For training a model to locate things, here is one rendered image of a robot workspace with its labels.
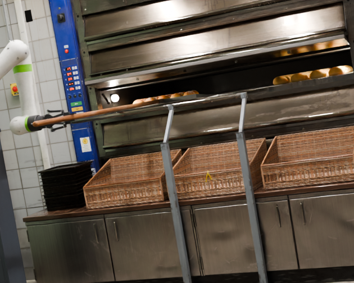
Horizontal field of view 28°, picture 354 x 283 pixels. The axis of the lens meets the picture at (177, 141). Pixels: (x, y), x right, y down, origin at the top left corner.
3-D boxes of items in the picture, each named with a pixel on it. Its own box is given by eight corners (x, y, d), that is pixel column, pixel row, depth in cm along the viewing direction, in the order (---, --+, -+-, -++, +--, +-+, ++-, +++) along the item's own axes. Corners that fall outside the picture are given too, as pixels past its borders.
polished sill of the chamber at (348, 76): (103, 118, 511) (102, 113, 511) (355, 78, 446) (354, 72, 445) (99, 119, 505) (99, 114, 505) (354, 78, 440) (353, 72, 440)
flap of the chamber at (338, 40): (84, 85, 490) (98, 88, 508) (344, 37, 425) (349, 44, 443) (84, 81, 490) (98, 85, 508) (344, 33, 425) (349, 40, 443)
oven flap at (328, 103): (105, 149, 506) (104, 122, 511) (359, 113, 441) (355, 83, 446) (102, 148, 502) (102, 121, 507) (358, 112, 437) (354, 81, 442)
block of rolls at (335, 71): (289, 81, 530) (288, 74, 529) (354, 71, 512) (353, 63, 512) (271, 85, 473) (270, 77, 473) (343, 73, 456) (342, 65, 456)
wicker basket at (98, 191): (116, 196, 506) (109, 158, 504) (189, 187, 486) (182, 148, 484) (85, 210, 460) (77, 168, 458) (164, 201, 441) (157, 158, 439)
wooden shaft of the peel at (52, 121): (37, 126, 362) (36, 121, 362) (32, 127, 363) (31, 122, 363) (159, 103, 521) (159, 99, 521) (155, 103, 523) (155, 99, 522)
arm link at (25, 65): (7, 42, 413) (27, 40, 415) (9, 44, 426) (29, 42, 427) (11, 73, 414) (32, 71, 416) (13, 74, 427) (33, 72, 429)
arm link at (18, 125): (7, 137, 409) (4, 118, 408) (19, 135, 421) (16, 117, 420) (27, 133, 404) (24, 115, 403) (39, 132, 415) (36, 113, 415)
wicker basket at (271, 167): (280, 177, 463) (273, 135, 461) (368, 167, 442) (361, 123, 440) (262, 191, 418) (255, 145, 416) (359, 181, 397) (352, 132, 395)
